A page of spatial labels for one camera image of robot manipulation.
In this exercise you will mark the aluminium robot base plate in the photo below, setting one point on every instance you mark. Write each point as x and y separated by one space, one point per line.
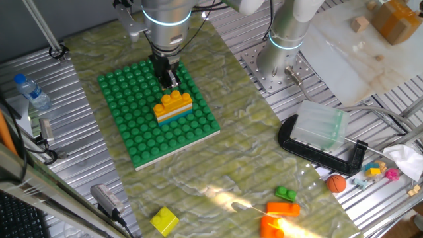
264 79

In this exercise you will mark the grey ribbed camera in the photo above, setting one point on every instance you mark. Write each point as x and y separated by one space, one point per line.
105 198

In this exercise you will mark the white marble board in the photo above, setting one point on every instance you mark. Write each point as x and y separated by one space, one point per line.
347 72

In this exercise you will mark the white small lump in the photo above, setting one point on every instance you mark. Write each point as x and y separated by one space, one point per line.
359 45

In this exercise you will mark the yellow-orange four-stud block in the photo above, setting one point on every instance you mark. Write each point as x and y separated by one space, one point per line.
158 110
176 116

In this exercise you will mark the yellow small toy block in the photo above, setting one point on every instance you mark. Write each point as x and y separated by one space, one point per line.
372 172

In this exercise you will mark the small wooden piece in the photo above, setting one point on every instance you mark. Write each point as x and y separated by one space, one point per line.
371 5
413 190
379 57

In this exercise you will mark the white four-stud block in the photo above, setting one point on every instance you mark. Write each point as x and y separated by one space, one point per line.
176 113

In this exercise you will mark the teal small toy block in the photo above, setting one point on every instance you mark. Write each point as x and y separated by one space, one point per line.
370 165

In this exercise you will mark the pink small toy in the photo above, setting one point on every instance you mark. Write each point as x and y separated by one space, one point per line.
392 174

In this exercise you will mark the tan small toy block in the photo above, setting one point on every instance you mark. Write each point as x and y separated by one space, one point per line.
381 165

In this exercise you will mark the green studded baseplate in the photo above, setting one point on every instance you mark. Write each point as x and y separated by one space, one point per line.
138 139

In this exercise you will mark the translucent plastic box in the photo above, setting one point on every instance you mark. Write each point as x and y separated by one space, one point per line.
319 127

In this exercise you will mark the mini orange basketball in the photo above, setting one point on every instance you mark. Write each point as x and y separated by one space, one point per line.
336 183

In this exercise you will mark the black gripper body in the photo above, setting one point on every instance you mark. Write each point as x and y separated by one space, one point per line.
167 63

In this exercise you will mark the green marble pattern mat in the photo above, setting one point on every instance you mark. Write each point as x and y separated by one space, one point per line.
248 158

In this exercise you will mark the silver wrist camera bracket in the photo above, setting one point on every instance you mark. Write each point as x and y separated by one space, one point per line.
130 23

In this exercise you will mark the teal four-stud block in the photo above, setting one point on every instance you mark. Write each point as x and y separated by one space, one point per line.
178 120

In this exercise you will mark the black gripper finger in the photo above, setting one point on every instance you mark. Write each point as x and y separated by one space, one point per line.
174 77
164 79

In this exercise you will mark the metal stand pole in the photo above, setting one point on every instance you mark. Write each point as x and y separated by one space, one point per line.
41 28

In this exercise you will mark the grey metal frame bar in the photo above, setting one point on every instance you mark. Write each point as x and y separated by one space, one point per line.
49 198

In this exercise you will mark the orange tube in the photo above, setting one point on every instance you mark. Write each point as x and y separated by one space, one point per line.
6 132

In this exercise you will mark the light blue small toy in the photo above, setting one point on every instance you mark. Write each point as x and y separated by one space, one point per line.
359 183

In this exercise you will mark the orange chunky block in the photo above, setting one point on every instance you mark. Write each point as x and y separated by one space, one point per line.
267 228

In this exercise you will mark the green two-stud block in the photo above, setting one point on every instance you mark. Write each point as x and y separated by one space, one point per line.
285 195

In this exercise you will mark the lime yellow square block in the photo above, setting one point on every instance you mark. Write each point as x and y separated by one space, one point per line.
164 221

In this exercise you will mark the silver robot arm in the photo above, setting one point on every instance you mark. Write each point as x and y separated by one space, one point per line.
165 29

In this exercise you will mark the cardboard box with tape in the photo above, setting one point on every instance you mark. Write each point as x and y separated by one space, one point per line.
395 21

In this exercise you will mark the orange long flat block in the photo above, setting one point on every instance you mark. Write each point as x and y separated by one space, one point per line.
281 209

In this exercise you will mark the clear water bottle blue cap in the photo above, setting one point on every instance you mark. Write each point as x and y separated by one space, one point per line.
33 94

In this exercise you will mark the black C-clamp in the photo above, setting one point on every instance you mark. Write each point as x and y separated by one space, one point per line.
317 157

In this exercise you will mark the yellow-orange two-stud block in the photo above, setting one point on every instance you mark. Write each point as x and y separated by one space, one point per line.
172 99

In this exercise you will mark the white crumpled tissue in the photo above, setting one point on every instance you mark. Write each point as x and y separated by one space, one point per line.
406 160

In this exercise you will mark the wooden cube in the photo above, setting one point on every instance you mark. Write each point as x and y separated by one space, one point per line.
360 24

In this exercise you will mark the black keyboard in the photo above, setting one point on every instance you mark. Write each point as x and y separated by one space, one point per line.
20 218

